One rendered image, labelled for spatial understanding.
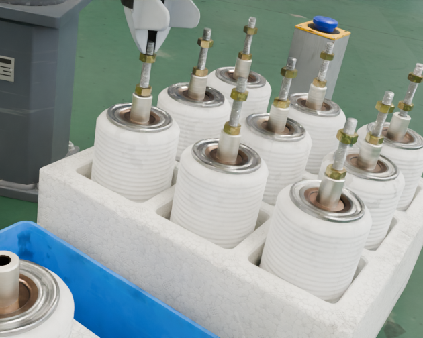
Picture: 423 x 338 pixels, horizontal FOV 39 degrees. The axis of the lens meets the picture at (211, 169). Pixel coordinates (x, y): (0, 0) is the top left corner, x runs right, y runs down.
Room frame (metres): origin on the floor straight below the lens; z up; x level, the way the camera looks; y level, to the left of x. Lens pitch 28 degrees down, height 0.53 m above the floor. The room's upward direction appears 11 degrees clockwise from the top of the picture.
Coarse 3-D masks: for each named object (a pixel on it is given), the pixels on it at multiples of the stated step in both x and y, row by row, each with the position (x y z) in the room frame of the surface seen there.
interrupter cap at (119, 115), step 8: (120, 104) 0.65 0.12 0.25; (128, 104) 0.66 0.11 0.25; (112, 112) 0.63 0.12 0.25; (120, 112) 0.63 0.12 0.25; (128, 112) 0.64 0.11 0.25; (152, 112) 0.65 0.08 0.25; (160, 112) 0.65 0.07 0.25; (112, 120) 0.60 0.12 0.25; (120, 120) 0.61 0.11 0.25; (128, 120) 0.62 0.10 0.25; (152, 120) 0.63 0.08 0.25; (160, 120) 0.63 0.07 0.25; (168, 120) 0.64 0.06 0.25; (128, 128) 0.59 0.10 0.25; (136, 128) 0.60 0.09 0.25; (144, 128) 0.60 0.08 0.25; (152, 128) 0.60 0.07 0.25; (160, 128) 0.61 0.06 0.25; (168, 128) 0.62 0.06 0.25
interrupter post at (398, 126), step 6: (396, 114) 0.73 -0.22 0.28; (396, 120) 0.73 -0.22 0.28; (402, 120) 0.72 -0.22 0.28; (408, 120) 0.73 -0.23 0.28; (390, 126) 0.73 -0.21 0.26; (396, 126) 0.73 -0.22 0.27; (402, 126) 0.72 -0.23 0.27; (390, 132) 0.73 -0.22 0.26; (396, 132) 0.72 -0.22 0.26; (402, 132) 0.73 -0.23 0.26; (396, 138) 0.72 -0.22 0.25; (402, 138) 0.73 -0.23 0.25
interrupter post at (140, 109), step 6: (132, 96) 0.63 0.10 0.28; (138, 96) 0.62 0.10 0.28; (150, 96) 0.63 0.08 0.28; (132, 102) 0.63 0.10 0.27; (138, 102) 0.62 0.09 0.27; (144, 102) 0.62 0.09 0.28; (150, 102) 0.63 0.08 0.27; (132, 108) 0.62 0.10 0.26; (138, 108) 0.62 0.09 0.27; (144, 108) 0.62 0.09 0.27; (150, 108) 0.63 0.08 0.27; (132, 114) 0.62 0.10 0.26; (138, 114) 0.62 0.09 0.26; (144, 114) 0.62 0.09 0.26; (132, 120) 0.62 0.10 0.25; (138, 120) 0.62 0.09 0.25; (144, 120) 0.62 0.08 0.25
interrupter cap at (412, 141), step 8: (368, 128) 0.73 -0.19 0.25; (384, 128) 0.75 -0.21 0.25; (408, 128) 0.76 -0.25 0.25; (384, 136) 0.72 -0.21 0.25; (408, 136) 0.74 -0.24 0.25; (416, 136) 0.74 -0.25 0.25; (392, 144) 0.70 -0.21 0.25; (400, 144) 0.71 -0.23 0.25; (408, 144) 0.71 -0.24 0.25; (416, 144) 0.72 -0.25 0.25
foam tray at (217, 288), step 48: (48, 192) 0.59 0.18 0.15; (96, 192) 0.57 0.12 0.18; (96, 240) 0.55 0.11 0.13; (144, 240) 0.53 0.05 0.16; (192, 240) 0.52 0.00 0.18; (384, 240) 0.59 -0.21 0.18; (144, 288) 0.52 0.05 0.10; (192, 288) 0.50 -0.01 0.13; (240, 288) 0.47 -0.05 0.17; (288, 288) 0.47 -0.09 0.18; (384, 288) 0.52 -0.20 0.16; (240, 336) 0.47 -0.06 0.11; (288, 336) 0.45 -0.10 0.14; (336, 336) 0.43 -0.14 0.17
